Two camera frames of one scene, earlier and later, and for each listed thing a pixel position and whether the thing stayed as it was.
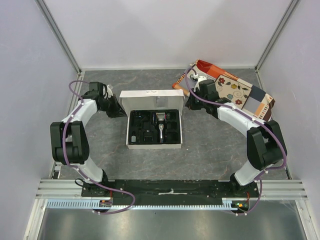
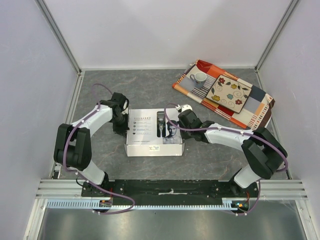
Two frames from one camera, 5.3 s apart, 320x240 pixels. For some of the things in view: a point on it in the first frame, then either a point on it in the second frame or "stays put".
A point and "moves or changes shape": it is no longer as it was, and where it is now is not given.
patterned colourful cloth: (258, 101) stays put
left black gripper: (118, 111) -> (122, 131)
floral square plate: (235, 91) stays put
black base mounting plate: (136, 192) stays put
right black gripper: (194, 103) -> (186, 133)
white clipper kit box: (154, 118) moves or changes shape
